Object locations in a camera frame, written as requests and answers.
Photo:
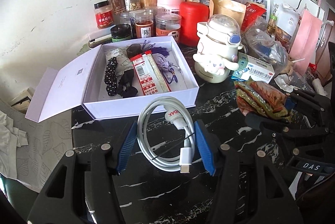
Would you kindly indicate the grey leaf pattern cushion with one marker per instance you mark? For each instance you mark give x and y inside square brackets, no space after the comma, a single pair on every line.
[29,150]

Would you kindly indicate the orange peel jar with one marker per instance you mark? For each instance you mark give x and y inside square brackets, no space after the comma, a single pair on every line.
[144,25]

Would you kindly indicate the pink paper bag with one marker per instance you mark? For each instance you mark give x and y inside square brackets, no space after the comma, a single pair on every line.
[304,45]

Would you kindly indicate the white paper bag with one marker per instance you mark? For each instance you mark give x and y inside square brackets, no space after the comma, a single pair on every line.
[284,17]

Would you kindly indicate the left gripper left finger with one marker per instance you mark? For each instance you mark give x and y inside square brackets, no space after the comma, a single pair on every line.
[75,189]

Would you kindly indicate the white printed snack packet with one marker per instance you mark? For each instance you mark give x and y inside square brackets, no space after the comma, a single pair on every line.
[123,62]

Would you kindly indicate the orange label clear jar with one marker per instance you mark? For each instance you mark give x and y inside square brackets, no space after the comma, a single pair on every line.
[168,25]

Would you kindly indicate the red plastic canister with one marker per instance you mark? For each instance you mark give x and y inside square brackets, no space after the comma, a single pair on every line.
[191,13]

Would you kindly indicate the dark green glass jar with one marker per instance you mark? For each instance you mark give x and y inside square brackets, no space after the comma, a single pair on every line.
[121,32]

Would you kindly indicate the red white snack bar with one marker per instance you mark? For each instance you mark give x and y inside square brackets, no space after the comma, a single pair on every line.
[150,77]

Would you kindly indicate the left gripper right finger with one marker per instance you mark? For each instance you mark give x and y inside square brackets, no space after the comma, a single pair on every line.
[249,190]

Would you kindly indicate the red label sauce jar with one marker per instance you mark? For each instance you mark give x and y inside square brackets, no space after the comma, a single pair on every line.
[103,14]

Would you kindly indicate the pink plastic jar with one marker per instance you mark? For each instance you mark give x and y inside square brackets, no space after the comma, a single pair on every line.
[170,6]

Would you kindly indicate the blue white medicine box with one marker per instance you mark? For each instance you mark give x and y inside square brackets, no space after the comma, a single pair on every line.
[252,68]

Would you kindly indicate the black polka dot scrunchie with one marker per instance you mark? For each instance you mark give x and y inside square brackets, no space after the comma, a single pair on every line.
[110,78]

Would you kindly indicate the white open gift box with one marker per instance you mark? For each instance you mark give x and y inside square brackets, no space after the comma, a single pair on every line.
[81,83]

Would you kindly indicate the clear plastic bag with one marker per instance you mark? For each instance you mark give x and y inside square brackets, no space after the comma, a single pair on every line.
[263,47]

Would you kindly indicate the crumpled white tissue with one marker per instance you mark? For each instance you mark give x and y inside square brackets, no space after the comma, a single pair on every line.
[283,82]

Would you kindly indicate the lavender drawstring sachet pouch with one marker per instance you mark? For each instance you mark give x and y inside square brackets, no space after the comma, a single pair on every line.
[160,54]

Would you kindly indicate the black lid nut jar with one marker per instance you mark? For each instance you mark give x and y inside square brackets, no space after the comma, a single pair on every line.
[131,5]

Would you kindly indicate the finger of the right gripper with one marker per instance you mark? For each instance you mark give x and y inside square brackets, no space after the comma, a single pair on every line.
[311,105]
[272,127]

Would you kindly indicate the green brown snack packet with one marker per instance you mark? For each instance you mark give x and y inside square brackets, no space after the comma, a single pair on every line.
[262,99]

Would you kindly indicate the clear grey plastic cup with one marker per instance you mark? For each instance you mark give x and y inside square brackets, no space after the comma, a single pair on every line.
[134,50]

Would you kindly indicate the cream cinnamoroll electric cooker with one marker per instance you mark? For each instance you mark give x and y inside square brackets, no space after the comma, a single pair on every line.
[217,49]

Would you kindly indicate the red snack bag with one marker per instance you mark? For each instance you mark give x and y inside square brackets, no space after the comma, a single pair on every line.
[252,12]

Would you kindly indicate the brown kraft paper pouch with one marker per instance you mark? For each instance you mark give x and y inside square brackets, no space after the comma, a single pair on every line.
[229,8]

